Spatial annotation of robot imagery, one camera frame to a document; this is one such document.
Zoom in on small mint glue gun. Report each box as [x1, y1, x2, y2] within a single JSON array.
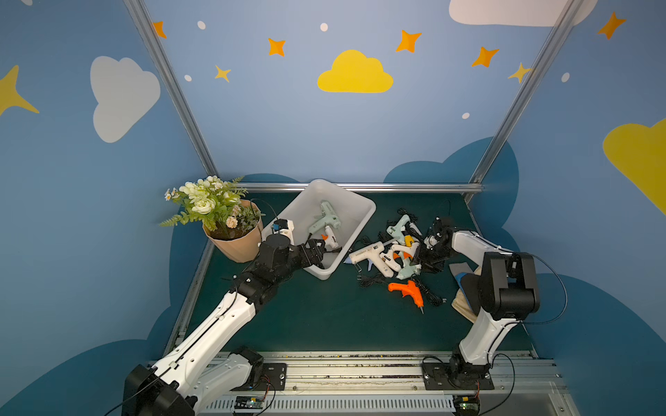
[[396, 258, 421, 280]]

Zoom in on large mint green glue gun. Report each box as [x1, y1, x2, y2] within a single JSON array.
[[308, 200, 342, 234]]

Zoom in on white glue gun orange trigger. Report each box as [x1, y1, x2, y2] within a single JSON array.
[[380, 243, 419, 272]]

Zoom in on small white orange-trigger glue gun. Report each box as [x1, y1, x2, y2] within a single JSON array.
[[321, 225, 340, 252]]

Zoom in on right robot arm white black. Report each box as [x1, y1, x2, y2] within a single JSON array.
[[424, 218, 540, 389]]

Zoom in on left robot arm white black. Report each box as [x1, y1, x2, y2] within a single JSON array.
[[121, 234, 326, 415]]

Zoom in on mint glue gun at back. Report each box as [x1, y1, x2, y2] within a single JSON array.
[[386, 214, 421, 246]]

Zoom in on white plastic storage box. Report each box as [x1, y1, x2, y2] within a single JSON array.
[[277, 180, 376, 280]]

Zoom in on large white Greeler glue gun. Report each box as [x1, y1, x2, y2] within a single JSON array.
[[344, 242, 394, 278]]

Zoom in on beige work glove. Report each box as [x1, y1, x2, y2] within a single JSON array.
[[451, 263, 481, 323]]

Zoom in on artificial flower plant in pot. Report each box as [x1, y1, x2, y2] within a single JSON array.
[[161, 176, 263, 263]]

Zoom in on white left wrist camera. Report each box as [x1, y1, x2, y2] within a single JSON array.
[[271, 218, 295, 245]]

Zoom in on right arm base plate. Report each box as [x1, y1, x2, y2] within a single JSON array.
[[421, 362, 494, 391]]

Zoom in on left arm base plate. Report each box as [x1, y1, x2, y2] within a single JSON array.
[[233, 363, 288, 392]]

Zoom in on aluminium rail frame front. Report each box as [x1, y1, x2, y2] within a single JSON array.
[[150, 350, 581, 416]]

